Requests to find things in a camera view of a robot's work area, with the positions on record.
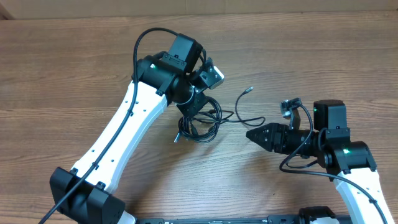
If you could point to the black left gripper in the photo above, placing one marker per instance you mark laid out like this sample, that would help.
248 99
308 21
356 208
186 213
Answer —
199 101

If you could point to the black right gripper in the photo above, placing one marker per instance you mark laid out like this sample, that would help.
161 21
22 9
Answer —
272 133

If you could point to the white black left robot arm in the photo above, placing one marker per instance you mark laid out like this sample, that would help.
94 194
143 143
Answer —
85 193

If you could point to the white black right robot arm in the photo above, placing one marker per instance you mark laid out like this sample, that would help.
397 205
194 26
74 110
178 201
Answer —
330 153

